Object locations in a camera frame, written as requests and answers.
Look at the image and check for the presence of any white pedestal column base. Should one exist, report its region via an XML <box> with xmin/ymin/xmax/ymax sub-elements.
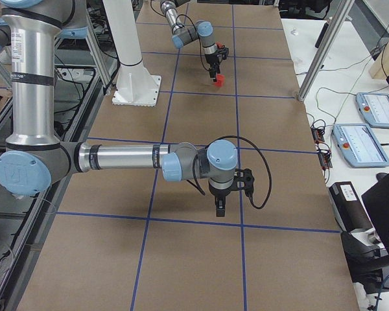
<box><xmin>103</xmin><ymin>0</ymin><xmax>161</xmax><ymax>107</ymax></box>

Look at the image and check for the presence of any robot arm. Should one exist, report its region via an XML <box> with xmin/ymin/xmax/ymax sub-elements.
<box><xmin>0</xmin><ymin>1</ymin><xmax>238</xmax><ymax>217</ymax></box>
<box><xmin>160</xmin><ymin>1</ymin><xmax>229</xmax><ymax>83</ymax></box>

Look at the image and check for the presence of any near teach pendant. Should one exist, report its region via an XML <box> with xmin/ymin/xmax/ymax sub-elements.
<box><xmin>332</xmin><ymin>123</ymin><xmax>389</xmax><ymax>168</ymax></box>

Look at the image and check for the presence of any aluminium frame post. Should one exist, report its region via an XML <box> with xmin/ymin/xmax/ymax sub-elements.
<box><xmin>297</xmin><ymin>0</ymin><xmax>355</xmax><ymax>102</ymax></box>

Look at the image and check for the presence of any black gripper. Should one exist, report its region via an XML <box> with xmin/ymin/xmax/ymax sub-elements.
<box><xmin>209</xmin><ymin>185</ymin><xmax>232</xmax><ymax>217</ymax></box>
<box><xmin>205</xmin><ymin>53</ymin><xmax>220</xmax><ymax>78</ymax></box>

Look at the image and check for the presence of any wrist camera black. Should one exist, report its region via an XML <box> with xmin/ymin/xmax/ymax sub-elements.
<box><xmin>232</xmin><ymin>168</ymin><xmax>255</xmax><ymax>198</ymax></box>
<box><xmin>216</xmin><ymin>42</ymin><xmax>229</xmax><ymax>62</ymax></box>

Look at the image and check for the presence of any brown paper table mat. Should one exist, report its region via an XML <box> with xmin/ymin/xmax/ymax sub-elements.
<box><xmin>15</xmin><ymin>0</ymin><xmax>360</xmax><ymax>311</ymax></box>

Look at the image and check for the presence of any black monitor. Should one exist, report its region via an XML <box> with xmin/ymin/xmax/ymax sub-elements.
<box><xmin>362</xmin><ymin>173</ymin><xmax>389</xmax><ymax>251</ymax></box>

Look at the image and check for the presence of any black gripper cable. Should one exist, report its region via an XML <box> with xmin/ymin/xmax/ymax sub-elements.
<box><xmin>187</xmin><ymin>135</ymin><xmax>273</xmax><ymax>209</ymax></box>

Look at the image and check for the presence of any black box with label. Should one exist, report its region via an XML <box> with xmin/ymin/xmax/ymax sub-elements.
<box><xmin>329</xmin><ymin>181</ymin><xmax>373</xmax><ymax>233</ymax></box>

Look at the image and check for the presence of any far teach pendant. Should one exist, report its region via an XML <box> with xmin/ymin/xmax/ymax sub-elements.
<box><xmin>356</xmin><ymin>92</ymin><xmax>389</xmax><ymax>129</ymax></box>

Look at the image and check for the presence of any red block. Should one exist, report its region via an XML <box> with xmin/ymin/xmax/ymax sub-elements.
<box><xmin>213</xmin><ymin>74</ymin><xmax>225</xmax><ymax>87</ymax></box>

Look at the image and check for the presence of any teach pendant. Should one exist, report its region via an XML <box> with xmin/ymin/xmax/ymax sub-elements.
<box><xmin>332</xmin><ymin>123</ymin><xmax>389</xmax><ymax>168</ymax></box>
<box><xmin>356</xmin><ymin>92</ymin><xmax>389</xmax><ymax>129</ymax></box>

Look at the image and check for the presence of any small electronics board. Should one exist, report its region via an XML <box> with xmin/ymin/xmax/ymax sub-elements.
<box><xmin>311</xmin><ymin>119</ymin><xmax>332</xmax><ymax>171</ymax></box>

